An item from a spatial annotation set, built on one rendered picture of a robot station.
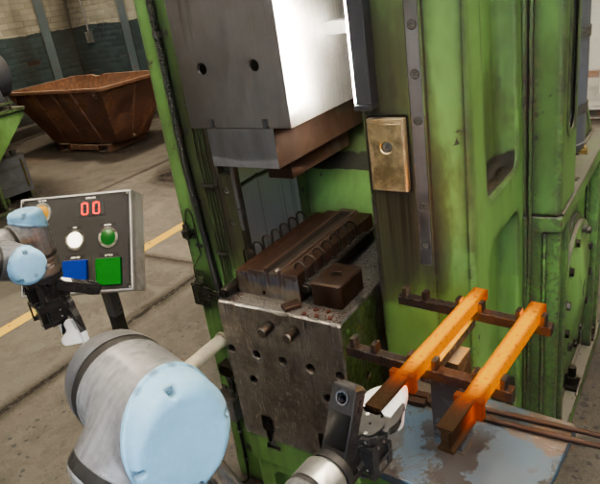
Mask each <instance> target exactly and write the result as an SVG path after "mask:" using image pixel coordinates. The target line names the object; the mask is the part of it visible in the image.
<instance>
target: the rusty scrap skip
mask: <svg viewBox="0 0 600 484"><path fill-rule="evenodd" d="M9 97H10V98H11V99H12V101H13V102H14V103H16V104H17V105H18V106H24V107H25V109H23V111H24V112H25V113H26V114H27V115H28V116H29V117H30V118H31V119H32V120H33V121H34V122H36V123H37V124H38V125H39V126H40V127H41V128H42V129H43V130H44V131H45V132H46V133H47V134H48V135H49V136H50V137H51V138H52V139H53V140H54V141H55V142H62V143H61V144H58V145H59V148H60V151H72V150H94V151H99V152H103V153H110V152H112V151H115V150H117V149H120V148H122V147H125V146H127V145H130V144H132V143H134V142H137V141H139V140H142V139H144V138H147V136H146V133H147V132H148V131H149V129H150V126H151V123H152V119H153V116H154V113H155V109H156V98H155V94H154V90H153V85H152V81H151V76H150V72H149V70H142V71H129V72H115V73H105V74H102V75H94V74H89V75H77V76H72V77H68V78H64V79H60V80H56V81H53V82H49V83H45V84H41V85H34V86H30V87H26V88H22V89H18V90H15V91H12V93H11V94H10V95H9ZM90 143H101V144H90Z"/></svg>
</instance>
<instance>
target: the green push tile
mask: <svg viewBox="0 0 600 484"><path fill-rule="evenodd" d="M95 270H96V281H98V283H99V284H101V285H102V286H104V285H118V284H122V257H108V258H96V259H95Z"/></svg>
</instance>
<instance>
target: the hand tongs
mask: <svg viewBox="0 0 600 484"><path fill-rule="evenodd" d="M407 404H411V405H415V406H419V407H423V408H424V407H425V406H426V404H428V406H429V407H431V408H432V400H431V393H428V392H424V391H421V390H418V391H417V392H416V393H415V394H414V395H413V394H410V393H408V401H407ZM485 409H486V412H487V413H491V414H495V415H499V416H503V417H508V418H512V419H516V420H521V421H525V422H528V423H533V424H540V425H545V426H549V427H553V428H557V429H561V430H565V431H569V432H574V433H578V434H582V435H587V436H590V437H594V438H598V439H600V432H596V431H592V430H588V429H583V428H580V427H575V426H571V425H567V424H562V423H555V422H550V421H547V420H542V419H538V418H534V417H529V416H525V415H520V414H517V413H513V412H508V411H504V410H499V409H495V408H490V407H487V406H485ZM484 422H488V423H492V424H499V425H503V426H507V427H510V428H514V429H518V430H522V431H527V432H531V433H535V434H539V435H542V436H546V437H550V438H554V439H558V440H563V441H567V442H570V443H574V444H578V445H582V446H586V447H590V448H598V449H600V443H596V442H592V441H589V440H585V439H581V438H576V437H572V436H568V435H564V434H561V433H556V432H552V431H548V430H544V429H540V428H535V427H532V426H528V425H524V424H520V423H512V422H508V421H504V420H500V419H496V418H492V417H488V416H486V417H485V419H484Z"/></svg>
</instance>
